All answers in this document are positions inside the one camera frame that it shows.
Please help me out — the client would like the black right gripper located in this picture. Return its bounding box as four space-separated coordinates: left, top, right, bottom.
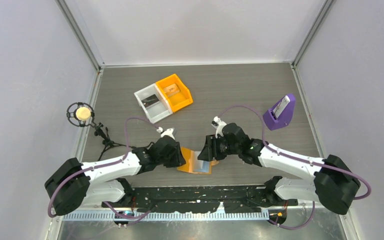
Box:
197 134 241 162

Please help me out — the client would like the aluminium front rail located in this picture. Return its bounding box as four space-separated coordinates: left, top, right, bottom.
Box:
62 209 269 222

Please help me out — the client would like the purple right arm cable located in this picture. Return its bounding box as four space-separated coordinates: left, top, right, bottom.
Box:
217 104 372 231

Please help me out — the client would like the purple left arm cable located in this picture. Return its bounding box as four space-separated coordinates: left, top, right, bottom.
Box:
47 116 161 229

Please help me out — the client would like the black microphone tripod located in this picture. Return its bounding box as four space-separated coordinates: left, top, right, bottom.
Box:
91 122 136 162

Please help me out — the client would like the black card stack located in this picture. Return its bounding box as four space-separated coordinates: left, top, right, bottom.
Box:
141 94 160 108

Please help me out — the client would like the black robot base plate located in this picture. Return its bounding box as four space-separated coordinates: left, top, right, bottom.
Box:
110 185 298 214

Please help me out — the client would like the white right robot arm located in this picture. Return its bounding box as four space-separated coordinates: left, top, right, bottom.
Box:
197 123 361 215

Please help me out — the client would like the microphone with shock mount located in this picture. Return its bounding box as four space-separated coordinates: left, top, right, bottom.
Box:
66 102 96 128

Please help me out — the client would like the white plastic bin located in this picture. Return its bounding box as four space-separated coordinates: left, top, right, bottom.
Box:
134 83 173 124

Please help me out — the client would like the purple metronome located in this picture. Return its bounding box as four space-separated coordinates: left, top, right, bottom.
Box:
262 93 296 131

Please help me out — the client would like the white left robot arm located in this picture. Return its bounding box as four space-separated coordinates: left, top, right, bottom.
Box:
44 135 186 218

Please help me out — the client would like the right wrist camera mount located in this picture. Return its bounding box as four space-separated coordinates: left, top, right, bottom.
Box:
211 116 227 138

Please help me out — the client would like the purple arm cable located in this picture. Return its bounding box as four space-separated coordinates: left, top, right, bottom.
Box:
47 116 161 229
217 104 372 231

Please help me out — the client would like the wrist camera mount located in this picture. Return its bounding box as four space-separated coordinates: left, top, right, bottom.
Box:
156 127 176 140
211 116 227 138

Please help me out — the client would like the tan card stack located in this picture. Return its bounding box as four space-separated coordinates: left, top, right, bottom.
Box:
163 83 180 98

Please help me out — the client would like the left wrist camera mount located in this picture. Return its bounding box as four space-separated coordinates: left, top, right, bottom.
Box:
156 127 176 140

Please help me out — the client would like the orange plastic bin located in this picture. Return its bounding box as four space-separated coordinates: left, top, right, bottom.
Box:
156 73 194 113

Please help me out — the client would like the orange card holder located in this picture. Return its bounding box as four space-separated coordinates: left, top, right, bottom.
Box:
176 147 219 175

